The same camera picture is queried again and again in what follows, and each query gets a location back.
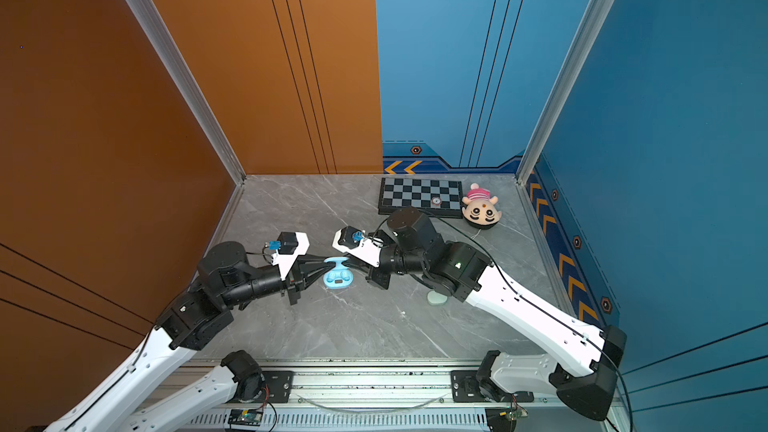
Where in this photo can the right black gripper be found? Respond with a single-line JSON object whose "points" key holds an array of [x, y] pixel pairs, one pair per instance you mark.
{"points": [[374, 273]]}

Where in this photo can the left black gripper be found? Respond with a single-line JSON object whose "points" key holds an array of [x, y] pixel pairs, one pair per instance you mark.
{"points": [[297, 280]]}

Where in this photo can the blue earbud charging case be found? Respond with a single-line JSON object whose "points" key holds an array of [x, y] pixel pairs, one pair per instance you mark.
{"points": [[339, 276]]}

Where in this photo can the green earbud charging case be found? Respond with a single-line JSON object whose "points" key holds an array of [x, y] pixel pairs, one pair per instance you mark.
{"points": [[435, 298]]}

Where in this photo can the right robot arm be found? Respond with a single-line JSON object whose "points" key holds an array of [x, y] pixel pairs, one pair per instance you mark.
{"points": [[578, 362]]}

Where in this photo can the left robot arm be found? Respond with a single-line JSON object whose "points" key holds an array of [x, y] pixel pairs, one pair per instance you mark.
{"points": [[226, 281]]}

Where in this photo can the black grey checkerboard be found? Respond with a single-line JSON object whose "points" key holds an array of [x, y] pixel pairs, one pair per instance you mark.
{"points": [[402, 192]]}

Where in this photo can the pink plush doll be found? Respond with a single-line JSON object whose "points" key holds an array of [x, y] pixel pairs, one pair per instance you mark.
{"points": [[479, 208]]}

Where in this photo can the left green circuit board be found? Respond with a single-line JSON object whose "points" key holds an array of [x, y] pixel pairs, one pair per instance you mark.
{"points": [[245, 417]]}

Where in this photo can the green circuit board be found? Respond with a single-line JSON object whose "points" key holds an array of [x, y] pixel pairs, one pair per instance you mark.
{"points": [[514, 413], [245, 417]]}

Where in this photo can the right green circuit board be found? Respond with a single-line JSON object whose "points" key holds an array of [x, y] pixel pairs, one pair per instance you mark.
{"points": [[514, 413]]}

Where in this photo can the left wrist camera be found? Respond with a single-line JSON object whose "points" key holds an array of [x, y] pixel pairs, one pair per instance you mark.
{"points": [[285, 250]]}

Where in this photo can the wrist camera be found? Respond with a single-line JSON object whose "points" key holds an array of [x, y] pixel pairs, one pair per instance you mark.
{"points": [[355, 242], [285, 250]]}

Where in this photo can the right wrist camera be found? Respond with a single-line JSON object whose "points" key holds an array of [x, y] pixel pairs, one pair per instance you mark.
{"points": [[355, 242]]}

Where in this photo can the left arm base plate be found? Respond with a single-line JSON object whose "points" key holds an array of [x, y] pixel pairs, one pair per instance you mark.
{"points": [[270, 385]]}

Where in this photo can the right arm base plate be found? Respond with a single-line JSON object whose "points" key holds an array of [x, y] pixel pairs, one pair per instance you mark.
{"points": [[467, 388]]}

